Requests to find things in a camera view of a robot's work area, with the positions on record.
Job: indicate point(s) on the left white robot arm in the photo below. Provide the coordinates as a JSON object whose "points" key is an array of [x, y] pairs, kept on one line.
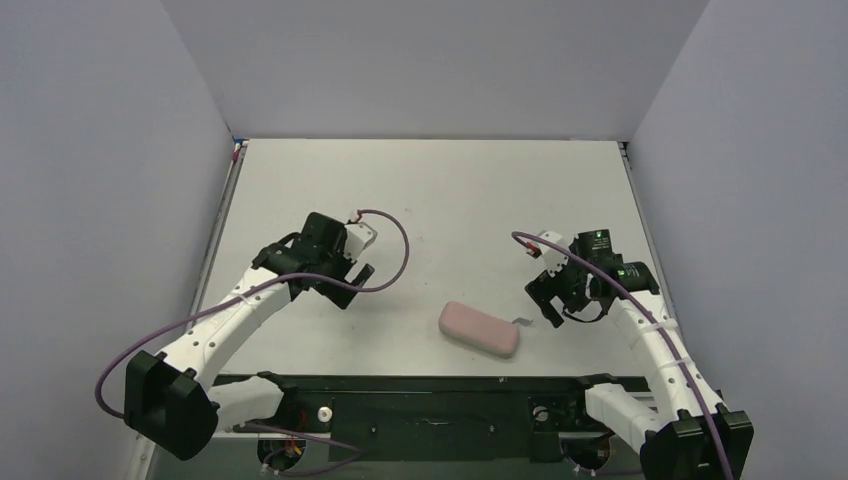
{"points": [[169, 396]]}

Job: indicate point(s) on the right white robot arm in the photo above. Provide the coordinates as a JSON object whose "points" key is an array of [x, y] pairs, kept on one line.
{"points": [[690, 433]]}

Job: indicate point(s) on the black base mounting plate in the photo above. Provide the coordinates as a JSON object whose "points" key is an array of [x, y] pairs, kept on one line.
{"points": [[440, 418]]}

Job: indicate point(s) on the pink umbrella case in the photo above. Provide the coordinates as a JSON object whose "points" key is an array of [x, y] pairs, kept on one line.
{"points": [[479, 330]]}

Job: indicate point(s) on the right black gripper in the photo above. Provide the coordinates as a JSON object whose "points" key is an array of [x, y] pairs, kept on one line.
{"points": [[553, 289]]}

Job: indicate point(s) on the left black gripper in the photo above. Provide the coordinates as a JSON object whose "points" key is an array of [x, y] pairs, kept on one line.
{"points": [[338, 274]]}

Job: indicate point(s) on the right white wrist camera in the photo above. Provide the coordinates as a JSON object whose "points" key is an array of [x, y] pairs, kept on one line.
{"points": [[553, 259]]}

